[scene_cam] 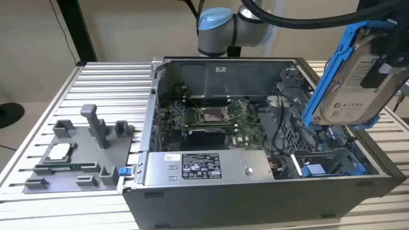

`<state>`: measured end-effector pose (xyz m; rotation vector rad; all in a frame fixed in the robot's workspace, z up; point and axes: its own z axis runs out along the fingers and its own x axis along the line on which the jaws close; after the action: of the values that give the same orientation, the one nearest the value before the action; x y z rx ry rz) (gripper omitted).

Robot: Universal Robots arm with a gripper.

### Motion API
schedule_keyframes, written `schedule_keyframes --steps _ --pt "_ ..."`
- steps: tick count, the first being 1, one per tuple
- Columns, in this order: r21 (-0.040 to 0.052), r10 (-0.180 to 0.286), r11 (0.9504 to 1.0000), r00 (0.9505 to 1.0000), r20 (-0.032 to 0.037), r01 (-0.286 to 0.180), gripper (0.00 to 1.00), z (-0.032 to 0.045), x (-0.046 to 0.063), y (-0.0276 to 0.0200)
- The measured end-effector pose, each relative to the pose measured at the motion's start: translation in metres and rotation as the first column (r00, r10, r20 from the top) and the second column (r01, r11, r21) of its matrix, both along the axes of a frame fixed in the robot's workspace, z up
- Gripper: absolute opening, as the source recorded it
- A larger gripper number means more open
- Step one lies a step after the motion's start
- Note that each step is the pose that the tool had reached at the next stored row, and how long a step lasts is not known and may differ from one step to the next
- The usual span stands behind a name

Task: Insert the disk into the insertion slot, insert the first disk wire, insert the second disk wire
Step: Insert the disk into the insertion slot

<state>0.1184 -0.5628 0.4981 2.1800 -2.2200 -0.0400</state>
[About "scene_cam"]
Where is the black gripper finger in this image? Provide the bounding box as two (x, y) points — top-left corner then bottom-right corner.
(360, 59), (393, 89)

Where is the hard disk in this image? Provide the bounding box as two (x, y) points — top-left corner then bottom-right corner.
(302, 20), (401, 132)

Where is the black disk wire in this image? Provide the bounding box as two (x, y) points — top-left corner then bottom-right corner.
(274, 86), (318, 156)

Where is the blue disk carrier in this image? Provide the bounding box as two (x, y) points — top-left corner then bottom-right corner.
(302, 164), (328, 177)

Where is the black RAM slot row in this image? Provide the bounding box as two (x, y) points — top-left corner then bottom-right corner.
(184, 94), (234, 107)
(184, 122), (235, 128)

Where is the green motherboard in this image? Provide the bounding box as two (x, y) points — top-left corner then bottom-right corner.
(158, 95), (276, 153)

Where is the metal socket cover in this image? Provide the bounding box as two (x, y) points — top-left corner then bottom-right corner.
(223, 99), (251, 120)

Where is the silver power supply unit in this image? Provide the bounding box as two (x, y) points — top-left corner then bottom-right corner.
(142, 149), (276, 187)

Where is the CPU socket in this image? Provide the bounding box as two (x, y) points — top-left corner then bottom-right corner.
(200, 107), (230, 123)

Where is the black graphics card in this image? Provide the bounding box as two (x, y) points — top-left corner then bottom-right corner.
(180, 128), (227, 151)

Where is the open black PC case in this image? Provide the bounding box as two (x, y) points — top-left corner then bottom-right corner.
(123, 56), (409, 230)

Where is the gray parts rack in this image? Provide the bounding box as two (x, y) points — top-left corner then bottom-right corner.
(22, 104), (138, 195)

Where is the green RAM stick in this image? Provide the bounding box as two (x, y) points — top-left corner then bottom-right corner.
(36, 162), (98, 172)

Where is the silver CPU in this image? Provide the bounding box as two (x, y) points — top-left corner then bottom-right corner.
(47, 143), (74, 160)

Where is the black round base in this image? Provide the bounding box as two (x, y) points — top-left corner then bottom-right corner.
(0, 102), (26, 129)

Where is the blue plastic bay bracket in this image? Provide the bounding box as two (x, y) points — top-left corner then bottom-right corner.
(347, 141), (368, 174)

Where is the coloured power wire bundle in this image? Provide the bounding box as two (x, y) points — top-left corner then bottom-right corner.
(268, 154), (287, 173)

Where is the black cable bundle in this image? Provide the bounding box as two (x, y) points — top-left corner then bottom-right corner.
(179, 0), (206, 23)

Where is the black upright post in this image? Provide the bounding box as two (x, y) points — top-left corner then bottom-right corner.
(56, 0), (99, 62)

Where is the thin black wall cable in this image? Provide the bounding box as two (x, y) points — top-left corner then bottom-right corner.
(50, 0), (79, 62)

